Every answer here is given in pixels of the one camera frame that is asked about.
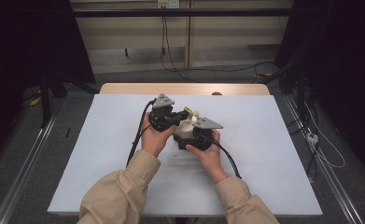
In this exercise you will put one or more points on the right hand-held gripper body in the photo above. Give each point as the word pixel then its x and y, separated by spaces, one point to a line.
pixel 205 123

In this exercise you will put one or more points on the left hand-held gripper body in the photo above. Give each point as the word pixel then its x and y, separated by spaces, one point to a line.
pixel 162 116

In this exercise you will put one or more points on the glass jar with cream lid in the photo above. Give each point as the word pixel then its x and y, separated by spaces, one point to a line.
pixel 185 126

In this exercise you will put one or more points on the person's left hand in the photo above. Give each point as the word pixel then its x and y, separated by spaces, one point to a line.
pixel 153 140

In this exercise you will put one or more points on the person's right hand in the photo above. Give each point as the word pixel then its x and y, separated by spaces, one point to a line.
pixel 209 158

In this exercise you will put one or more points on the light wooden table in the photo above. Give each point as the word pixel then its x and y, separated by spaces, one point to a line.
pixel 133 88

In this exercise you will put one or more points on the white table cover sheet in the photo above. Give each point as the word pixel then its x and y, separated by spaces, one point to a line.
pixel 258 155

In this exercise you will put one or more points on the yellow floor tape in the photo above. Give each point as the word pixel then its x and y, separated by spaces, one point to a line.
pixel 35 101
pixel 264 75

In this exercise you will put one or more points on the small black floor piece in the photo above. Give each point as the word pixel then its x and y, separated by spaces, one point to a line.
pixel 67 132

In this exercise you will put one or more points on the black horizontal bar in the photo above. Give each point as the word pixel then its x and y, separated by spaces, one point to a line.
pixel 183 12

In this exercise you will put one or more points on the white power strip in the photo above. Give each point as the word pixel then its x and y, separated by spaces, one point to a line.
pixel 312 137

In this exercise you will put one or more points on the black metal stand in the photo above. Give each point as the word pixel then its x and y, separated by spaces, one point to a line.
pixel 45 99

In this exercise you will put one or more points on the black curtain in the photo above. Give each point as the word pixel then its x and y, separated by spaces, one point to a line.
pixel 342 62
pixel 24 46

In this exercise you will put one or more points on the white wall socket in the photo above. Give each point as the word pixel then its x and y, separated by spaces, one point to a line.
pixel 168 3

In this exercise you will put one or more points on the aluminium floor rail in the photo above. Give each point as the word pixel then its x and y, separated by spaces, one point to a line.
pixel 326 174
pixel 24 174

